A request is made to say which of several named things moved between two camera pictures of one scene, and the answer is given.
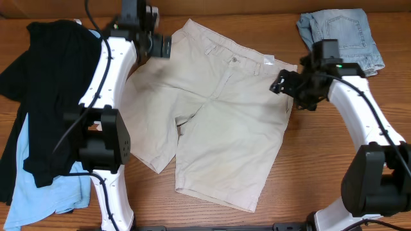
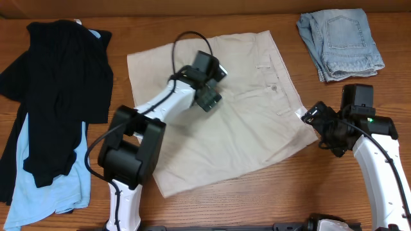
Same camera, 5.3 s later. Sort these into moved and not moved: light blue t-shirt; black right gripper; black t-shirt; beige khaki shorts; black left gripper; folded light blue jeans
Moved: beige khaki shorts; black right gripper; black left gripper
Not moved: folded light blue jeans; light blue t-shirt; black t-shirt
